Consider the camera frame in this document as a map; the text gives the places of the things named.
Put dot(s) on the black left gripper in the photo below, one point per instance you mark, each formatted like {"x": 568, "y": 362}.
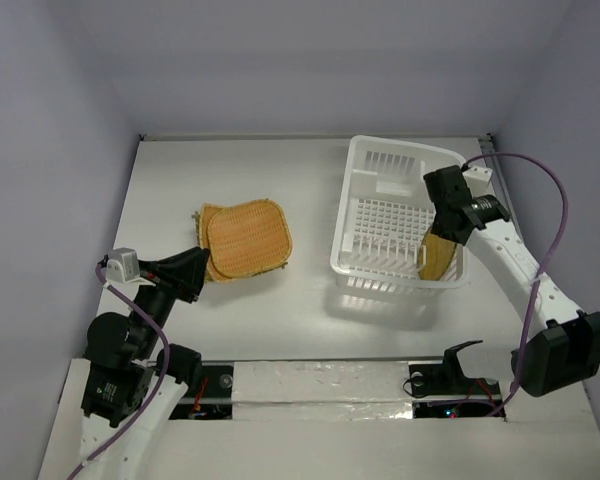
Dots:
{"x": 186, "y": 269}

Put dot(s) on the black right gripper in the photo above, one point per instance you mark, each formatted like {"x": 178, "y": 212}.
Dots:
{"x": 456, "y": 211}

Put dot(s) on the white foam front panel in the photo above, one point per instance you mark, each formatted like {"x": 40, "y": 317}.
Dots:
{"x": 347, "y": 420}

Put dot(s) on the white plastic dish rack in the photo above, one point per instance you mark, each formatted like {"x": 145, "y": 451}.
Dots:
{"x": 384, "y": 213}

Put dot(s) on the rounded woven bamboo tray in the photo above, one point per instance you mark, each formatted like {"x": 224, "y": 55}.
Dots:
{"x": 207, "y": 240}

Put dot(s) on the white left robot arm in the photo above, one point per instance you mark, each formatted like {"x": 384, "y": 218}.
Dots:
{"x": 136, "y": 375}

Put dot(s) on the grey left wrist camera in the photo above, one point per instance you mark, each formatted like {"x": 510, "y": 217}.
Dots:
{"x": 122, "y": 266}

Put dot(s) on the rounded square woven basket plate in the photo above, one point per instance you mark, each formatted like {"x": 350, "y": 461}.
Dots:
{"x": 250, "y": 237}

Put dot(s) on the square woven bamboo tray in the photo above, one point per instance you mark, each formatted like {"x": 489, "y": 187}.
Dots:
{"x": 211, "y": 276}

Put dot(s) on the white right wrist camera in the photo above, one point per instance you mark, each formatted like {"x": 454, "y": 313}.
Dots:
{"x": 479, "y": 180}

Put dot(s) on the aluminium side rail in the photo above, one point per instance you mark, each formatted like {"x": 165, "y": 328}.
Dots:
{"x": 502, "y": 200}

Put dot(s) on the round woven bamboo plate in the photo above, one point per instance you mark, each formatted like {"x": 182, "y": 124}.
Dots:
{"x": 435, "y": 256}

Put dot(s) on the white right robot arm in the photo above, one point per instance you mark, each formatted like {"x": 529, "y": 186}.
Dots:
{"x": 301, "y": 313}

